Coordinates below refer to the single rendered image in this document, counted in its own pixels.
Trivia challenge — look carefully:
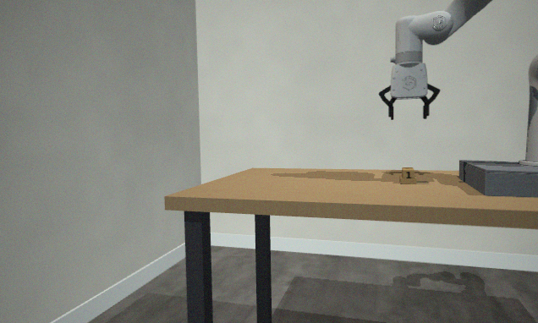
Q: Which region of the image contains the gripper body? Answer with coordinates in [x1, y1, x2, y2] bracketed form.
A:
[391, 61, 428, 98]

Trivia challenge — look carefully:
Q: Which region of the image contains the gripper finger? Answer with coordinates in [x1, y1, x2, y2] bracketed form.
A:
[379, 86, 397, 120]
[420, 84, 440, 119]

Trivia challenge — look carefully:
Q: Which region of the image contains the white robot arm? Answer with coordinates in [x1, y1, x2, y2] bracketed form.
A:
[391, 0, 538, 167]

